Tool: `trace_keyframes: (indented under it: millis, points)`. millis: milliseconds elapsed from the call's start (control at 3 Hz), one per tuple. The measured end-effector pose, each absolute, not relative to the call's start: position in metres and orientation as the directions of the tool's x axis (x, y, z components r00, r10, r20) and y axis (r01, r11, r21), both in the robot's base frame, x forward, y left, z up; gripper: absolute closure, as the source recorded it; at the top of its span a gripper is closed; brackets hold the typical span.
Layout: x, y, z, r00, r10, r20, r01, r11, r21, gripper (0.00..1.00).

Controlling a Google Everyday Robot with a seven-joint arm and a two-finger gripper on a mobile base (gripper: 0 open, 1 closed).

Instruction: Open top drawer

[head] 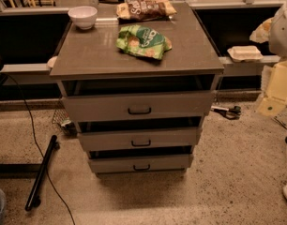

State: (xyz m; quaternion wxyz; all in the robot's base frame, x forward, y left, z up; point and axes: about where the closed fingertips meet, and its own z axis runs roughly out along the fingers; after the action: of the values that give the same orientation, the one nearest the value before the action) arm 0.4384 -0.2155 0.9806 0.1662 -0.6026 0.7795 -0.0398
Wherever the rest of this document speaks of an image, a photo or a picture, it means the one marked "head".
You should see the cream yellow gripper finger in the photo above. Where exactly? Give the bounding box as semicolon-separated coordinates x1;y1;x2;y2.
256;60;287;116

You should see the grey top drawer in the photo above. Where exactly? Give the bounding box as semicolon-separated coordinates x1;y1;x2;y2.
62;92;214;122

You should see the grey drawer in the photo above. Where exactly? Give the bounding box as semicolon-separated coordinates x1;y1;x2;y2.
62;92;214;122
78;127;202;152
88;154;193;173

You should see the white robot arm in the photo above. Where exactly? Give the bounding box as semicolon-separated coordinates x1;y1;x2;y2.
249;2;287;116

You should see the grey bottom drawer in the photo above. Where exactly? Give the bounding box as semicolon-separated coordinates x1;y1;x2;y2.
88;154;193;173

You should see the grey drawer cabinet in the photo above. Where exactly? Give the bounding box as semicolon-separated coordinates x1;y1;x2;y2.
51;3;223;161

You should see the grey middle drawer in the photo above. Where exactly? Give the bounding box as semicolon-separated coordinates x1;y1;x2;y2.
78;127;202;152

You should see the white foam takeout container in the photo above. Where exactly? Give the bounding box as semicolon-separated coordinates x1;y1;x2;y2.
227;45;263;62

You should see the green chip bag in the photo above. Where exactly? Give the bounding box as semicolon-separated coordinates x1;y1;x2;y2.
116;24;173;60

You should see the brown snack bag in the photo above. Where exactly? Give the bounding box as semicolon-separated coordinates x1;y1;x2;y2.
116;0;176;21

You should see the white ceramic bowl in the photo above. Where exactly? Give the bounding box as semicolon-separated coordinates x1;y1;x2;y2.
68;6;98;30

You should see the small round beige disc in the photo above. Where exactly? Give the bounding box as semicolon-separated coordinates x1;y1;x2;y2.
47;56;57;68

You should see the black metal stand leg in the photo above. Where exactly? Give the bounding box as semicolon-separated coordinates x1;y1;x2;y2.
24;135;58;212

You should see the black handled scissors tool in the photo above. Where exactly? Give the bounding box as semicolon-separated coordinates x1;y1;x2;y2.
211;106;241;120

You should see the wire mesh basket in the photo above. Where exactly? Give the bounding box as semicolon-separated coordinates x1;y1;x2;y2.
52;109;77;136

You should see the black floor cable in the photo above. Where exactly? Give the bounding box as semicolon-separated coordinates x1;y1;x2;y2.
0;72;76;225

